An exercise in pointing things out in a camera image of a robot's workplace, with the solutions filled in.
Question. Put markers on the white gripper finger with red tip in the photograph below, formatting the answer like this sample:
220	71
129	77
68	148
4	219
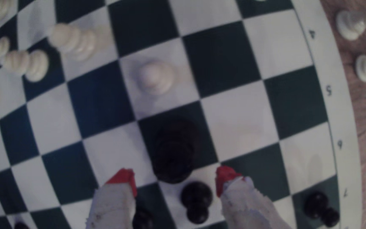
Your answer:
246	206
113	206

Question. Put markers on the tall black chess piece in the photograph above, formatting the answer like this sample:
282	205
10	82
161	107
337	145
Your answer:
175	149

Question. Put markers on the black chess pawn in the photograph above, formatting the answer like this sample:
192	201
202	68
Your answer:
318	205
196	200

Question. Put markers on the green and white chess board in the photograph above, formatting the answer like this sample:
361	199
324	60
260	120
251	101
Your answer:
240	127

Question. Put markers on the white chess knight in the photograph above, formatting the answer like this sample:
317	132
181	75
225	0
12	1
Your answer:
351	22

